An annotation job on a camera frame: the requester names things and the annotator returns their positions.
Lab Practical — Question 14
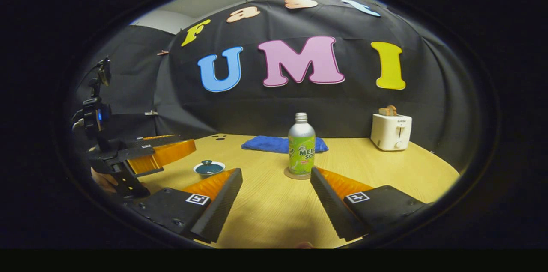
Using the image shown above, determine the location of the black backdrop cloth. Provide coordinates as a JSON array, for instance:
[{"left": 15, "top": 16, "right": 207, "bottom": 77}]
[{"left": 75, "top": 0, "right": 471, "bottom": 165}]

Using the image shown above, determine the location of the silver green water bottle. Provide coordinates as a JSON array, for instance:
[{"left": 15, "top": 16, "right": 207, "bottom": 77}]
[{"left": 288, "top": 112, "right": 316, "bottom": 175}]

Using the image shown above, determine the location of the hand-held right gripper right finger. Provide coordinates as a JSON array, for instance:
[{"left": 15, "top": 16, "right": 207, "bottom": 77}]
[{"left": 310, "top": 167, "right": 433, "bottom": 242}]

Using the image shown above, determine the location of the round brown coaster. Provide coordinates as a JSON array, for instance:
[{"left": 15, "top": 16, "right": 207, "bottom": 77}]
[{"left": 284, "top": 167, "right": 315, "bottom": 180}]

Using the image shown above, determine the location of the white toaster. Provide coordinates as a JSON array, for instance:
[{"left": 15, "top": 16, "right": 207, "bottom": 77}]
[{"left": 370, "top": 114, "right": 412, "bottom": 151}]

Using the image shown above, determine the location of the blue towel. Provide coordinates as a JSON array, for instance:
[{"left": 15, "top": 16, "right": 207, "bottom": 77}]
[{"left": 241, "top": 135, "right": 329, "bottom": 154}]

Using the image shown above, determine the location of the teal teacup lid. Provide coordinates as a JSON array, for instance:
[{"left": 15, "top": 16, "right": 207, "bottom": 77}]
[{"left": 196, "top": 160, "right": 224, "bottom": 175}]

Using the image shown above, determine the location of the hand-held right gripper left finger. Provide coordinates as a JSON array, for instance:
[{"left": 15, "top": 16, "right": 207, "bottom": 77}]
[{"left": 126, "top": 168, "right": 243, "bottom": 243}]

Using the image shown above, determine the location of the white and teal teacup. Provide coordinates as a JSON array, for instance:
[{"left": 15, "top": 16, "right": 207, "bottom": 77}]
[{"left": 193, "top": 161, "right": 226, "bottom": 178}]

